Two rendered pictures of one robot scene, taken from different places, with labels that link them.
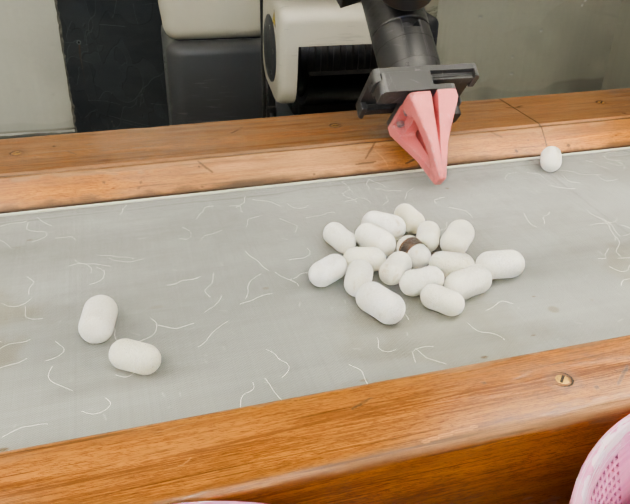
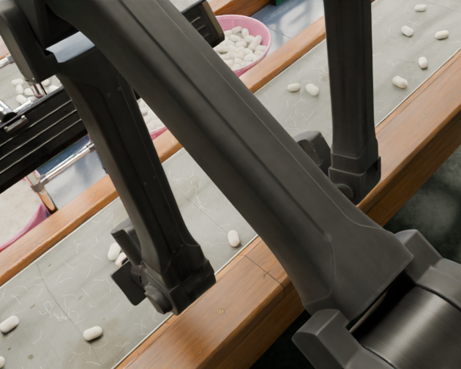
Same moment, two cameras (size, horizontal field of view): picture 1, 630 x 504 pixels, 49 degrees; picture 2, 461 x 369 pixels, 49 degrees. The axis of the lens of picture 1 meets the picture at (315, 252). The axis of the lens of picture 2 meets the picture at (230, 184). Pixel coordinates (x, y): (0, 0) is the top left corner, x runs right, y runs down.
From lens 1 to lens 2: 1.34 m
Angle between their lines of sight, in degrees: 98
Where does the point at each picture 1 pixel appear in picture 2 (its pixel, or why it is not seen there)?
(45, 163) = (405, 116)
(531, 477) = not seen: hidden behind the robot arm
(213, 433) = (257, 75)
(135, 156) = (383, 135)
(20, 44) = not seen: outside the picture
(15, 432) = (300, 71)
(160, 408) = (279, 86)
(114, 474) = (266, 64)
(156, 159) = not seen: hidden behind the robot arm
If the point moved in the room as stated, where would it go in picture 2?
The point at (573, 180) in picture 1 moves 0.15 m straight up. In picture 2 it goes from (220, 234) to (208, 187)
